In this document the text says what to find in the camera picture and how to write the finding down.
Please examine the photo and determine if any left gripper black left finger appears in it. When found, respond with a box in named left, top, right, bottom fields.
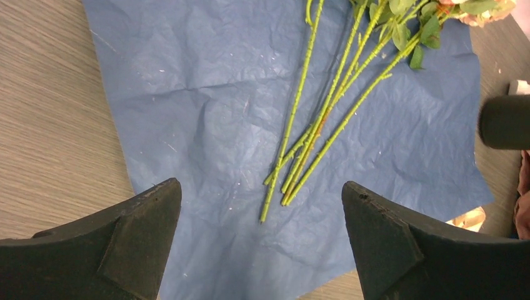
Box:
left=1, top=178, right=182, bottom=299

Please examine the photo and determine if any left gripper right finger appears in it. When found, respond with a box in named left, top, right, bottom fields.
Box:
left=341, top=181, right=529, bottom=299

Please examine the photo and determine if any black vase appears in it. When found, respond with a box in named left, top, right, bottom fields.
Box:
left=478, top=95, right=529, bottom=150

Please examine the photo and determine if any cream ribbon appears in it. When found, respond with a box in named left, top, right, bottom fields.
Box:
left=446, top=206, right=486, bottom=233

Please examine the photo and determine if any pink garment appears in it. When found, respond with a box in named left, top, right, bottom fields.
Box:
left=514, top=151, right=529, bottom=240

